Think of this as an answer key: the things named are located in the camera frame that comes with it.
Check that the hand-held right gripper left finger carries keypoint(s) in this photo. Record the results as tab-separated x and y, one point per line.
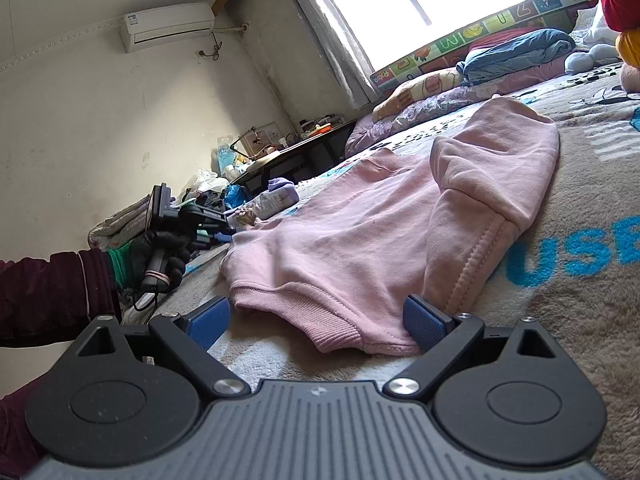
207	322

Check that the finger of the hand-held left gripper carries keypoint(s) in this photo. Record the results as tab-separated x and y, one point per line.
215	238
215	215

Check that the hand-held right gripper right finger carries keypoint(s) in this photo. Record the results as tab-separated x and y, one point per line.
425	322

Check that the pink sweatshirt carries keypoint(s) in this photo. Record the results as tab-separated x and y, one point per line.
350	240

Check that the person's left forearm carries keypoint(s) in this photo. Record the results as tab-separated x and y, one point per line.
50	295

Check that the person's left hand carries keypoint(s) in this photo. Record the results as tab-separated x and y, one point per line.
132	255

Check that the blue plastic bag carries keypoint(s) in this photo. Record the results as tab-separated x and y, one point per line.
234	197

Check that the white plastic bag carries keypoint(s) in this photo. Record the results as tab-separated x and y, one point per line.
207	180

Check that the patterned folded quilt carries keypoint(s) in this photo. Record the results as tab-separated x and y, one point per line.
120	220

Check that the purple rolled garment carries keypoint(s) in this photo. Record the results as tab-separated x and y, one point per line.
272	202

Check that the small purple cloth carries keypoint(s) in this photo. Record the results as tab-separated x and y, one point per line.
280	185

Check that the low black table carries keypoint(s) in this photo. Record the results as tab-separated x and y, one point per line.
300	157

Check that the white air conditioner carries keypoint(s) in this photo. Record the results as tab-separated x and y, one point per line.
167	27

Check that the purple quilt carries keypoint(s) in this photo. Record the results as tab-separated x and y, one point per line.
380	127

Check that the printed cartoon blanket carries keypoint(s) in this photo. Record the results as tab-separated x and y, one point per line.
575	185

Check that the grey curtain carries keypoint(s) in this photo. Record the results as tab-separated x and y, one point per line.
325	35

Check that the person's maroon clothing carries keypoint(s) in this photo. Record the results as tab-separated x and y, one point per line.
17	435

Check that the yellow cartoon pillow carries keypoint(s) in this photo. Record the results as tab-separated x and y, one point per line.
420	87

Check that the blue folded quilt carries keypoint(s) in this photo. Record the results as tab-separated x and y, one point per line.
515	52

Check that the window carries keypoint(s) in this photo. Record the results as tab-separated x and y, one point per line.
425	5

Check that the colourful alphabet foam mat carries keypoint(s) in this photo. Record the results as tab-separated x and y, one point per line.
500	22

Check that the light blue plush toy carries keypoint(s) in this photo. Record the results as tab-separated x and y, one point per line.
590	57

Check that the beige folded garment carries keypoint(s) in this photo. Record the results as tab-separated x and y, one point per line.
631	79

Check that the white cloth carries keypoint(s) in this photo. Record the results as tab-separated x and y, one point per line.
590	27

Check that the yellow folded garment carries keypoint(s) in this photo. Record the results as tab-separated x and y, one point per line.
630	49

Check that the red folded garment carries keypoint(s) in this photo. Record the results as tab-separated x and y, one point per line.
622	10

